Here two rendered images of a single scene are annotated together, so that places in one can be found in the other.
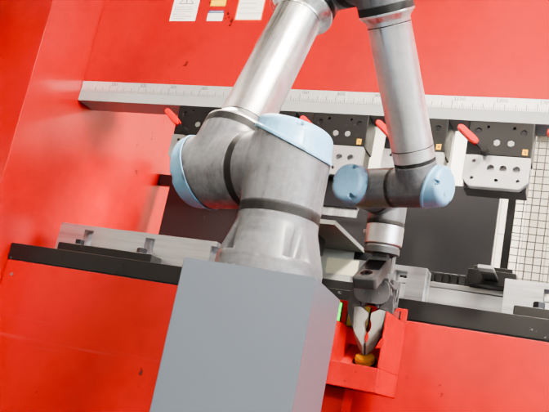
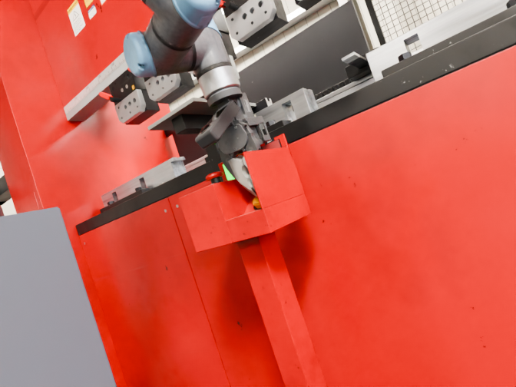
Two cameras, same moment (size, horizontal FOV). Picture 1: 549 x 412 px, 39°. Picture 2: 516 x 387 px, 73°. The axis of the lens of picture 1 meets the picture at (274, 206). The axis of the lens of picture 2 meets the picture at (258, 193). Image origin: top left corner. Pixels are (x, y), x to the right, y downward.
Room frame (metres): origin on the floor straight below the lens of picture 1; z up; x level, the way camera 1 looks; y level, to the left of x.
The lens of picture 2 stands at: (0.83, -0.37, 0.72)
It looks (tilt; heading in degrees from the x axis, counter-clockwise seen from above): 2 degrees up; 12
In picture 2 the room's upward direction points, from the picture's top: 19 degrees counter-clockwise
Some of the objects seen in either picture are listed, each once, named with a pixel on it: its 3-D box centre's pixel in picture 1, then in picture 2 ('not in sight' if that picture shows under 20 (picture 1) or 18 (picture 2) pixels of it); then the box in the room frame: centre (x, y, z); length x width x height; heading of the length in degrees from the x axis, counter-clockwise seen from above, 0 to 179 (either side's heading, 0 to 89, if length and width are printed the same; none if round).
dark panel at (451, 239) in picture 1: (313, 239); (256, 114); (2.45, -0.14, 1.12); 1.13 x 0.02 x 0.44; 67
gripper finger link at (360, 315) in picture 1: (363, 329); (249, 175); (1.52, -0.22, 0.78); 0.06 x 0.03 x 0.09; 156
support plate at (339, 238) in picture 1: (314, 233); (205, 116); (1.75, -0.10, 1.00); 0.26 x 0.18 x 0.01; 157
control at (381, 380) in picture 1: (343, 340); (240, 192); (1.54, -0.19, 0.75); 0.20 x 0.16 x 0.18; 66
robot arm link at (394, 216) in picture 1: (388, 199); (203, 48); (1.49, -0.22, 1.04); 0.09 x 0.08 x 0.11; 138
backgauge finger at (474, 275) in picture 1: (490, 274); (362, 61); (1.88, -0.56, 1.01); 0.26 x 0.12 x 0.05; 157
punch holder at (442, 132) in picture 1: (416, 154); (252, 6); (1.82, -0.32, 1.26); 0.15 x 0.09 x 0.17; 67
